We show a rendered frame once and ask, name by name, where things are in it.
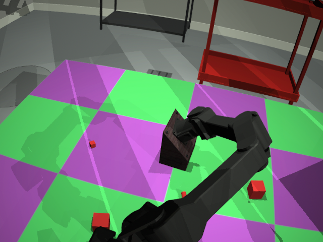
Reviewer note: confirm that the red cylindrical rod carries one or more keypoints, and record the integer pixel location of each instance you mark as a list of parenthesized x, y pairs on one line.
[(183, 194)]

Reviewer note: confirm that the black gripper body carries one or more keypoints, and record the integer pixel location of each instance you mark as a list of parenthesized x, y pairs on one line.
[(102, 234)]

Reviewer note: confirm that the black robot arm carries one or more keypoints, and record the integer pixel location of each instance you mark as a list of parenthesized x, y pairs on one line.
[(184, 219)]

